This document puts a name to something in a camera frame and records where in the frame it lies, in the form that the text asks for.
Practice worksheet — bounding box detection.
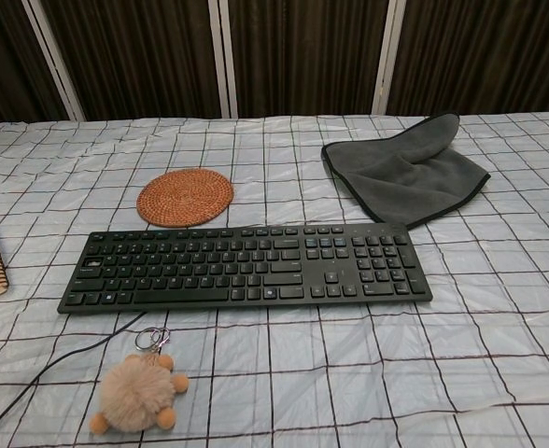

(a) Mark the black computer keyboard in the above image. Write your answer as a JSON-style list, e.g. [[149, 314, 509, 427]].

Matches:
[[57, 222, 435, 315]]

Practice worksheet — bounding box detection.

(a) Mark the round woven rattan coaster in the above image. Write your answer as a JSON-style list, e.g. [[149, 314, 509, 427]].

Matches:
[[136, 168, 235, 231]]

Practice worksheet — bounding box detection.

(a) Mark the grey microfibre cloth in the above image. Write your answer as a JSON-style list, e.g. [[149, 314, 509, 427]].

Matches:
[[320, 110, 492, 231]]

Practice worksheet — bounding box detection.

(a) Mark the checked plastic tablecloth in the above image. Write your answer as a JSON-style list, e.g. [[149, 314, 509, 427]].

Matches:
[[0, 109, 549, 448]]

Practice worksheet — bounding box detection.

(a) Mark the dark pleated folding screen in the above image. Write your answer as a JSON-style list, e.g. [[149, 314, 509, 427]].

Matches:
[[0, 0, 549, 134]]

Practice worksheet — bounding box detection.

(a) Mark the beige fluffy pompom keychain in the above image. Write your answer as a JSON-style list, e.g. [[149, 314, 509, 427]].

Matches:
[[89, 327, 190, 434]]

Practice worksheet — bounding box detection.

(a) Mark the black keyboard cable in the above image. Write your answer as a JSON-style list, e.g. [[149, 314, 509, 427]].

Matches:
[[0, 311, 144, 448]]

